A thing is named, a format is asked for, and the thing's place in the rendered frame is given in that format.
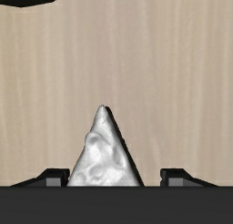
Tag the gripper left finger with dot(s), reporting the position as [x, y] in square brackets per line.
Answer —
[51, 177]

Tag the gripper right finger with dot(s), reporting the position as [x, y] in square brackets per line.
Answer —
[176, 177]

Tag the white cake wedge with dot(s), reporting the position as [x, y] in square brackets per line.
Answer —
[103, 160]

